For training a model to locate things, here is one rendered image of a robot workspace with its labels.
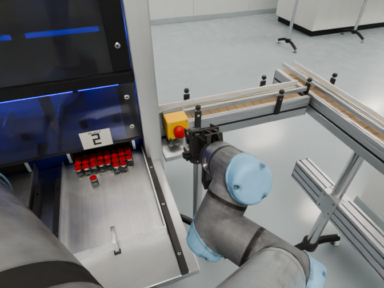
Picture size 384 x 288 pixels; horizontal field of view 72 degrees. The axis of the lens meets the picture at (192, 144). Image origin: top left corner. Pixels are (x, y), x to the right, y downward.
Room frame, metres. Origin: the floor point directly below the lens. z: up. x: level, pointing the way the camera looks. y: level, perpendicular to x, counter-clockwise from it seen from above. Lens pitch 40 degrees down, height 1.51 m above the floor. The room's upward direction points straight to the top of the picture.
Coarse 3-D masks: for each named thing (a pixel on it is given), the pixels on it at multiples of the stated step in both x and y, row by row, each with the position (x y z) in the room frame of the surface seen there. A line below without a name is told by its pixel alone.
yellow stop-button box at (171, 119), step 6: (180, 108) 0.75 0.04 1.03; (162, 114) 0.72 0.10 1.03; (168, 114) 0.71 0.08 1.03; (174, 114) 0.71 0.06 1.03; (180, 114) 0.71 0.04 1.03; (162, 120) 0.73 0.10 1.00; (168, 120) 0.68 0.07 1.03; (174, 120) 0.68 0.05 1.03; (180, 120) 0.68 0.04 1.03; (186, 120) 0.69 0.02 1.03; (168, 126) 0.67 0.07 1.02; (174, 126) 0.68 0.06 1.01; (186, 126) 0.69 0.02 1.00; (168, 132) 0.67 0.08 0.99; (168, 138) 0.67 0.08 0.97; (174, 138) 0.67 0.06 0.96
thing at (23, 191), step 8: (16, 176) 0.58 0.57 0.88; (24, 176) 0.58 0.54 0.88; (32, 176) 0.55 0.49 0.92; (16, 184) 0.55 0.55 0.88; (24, 184) 0.55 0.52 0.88; (32, 184) 0.52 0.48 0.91; (16, 192) 0.52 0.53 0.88; (24, 192) 0.52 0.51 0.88; (32, 192) 0.50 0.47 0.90; (24, 200) 0.49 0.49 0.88; (32, 200) 0.47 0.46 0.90; (32, 208) 0.45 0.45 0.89
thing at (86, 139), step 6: (90, 132) 0.60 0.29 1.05; (96, 132) 0.60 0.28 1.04; (102, 132) 0.61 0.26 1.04; (108, 132) 0.61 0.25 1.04; (84, 138) 0.59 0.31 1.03; (90, 138) 0.60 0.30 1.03; (102, 138) 0.61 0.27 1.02; (108, 138) 0.61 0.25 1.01; (84, 144) 0.59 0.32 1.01; (90, 144) 0.59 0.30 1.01; (102, 144) 0.61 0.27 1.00; (108, 144) 0.61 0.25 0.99
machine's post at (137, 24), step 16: (128, 0) 0.65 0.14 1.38; (144, 0) 0.66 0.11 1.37; (128, 16) 0.65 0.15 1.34; (144, 16) 0.66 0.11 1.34; (128, 32) 0.65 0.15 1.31; (144, 32) 0.66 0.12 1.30; (128, 48) 0.67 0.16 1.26; (144, 48) 0.66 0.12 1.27; (144, 64) 0.66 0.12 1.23; (144, 80) 0.66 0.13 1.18; (144, 96) 0.65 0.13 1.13; (144, 112) 0.65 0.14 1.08; (144, 128) 0.65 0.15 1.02; (160, 128) 0.67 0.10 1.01; (144, 144) 0.65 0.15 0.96; (160, 144) 0.66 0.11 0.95; (160, 160) 0.66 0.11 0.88
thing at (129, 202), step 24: (72, 168) 0.62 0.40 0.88; (144, 168) 0.62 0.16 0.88; (72, 192) 0.52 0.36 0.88; (96, 192) 0.52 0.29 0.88; (120, 192) 0.52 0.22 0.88; (144, 192) 0.52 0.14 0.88; (72, 216) 0.43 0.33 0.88; (96, 216) 0.43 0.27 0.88; (120, 216) 0.43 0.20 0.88; (144, 216) 0.43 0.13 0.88; (72, 240) 0.36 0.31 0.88; (96, 240) 0.36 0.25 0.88; (120, 240) 0.34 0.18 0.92; (144, 240) 0.36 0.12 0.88
